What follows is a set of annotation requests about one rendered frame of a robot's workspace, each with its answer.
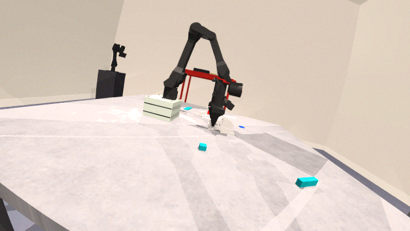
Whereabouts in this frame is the small cyan cube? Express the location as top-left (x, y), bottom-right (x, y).
top-left (199, 143), bottom-right (207, 151)

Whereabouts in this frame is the teal rectangular block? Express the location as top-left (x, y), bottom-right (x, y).
top-left (295, 177), bottom-right (319, 188)

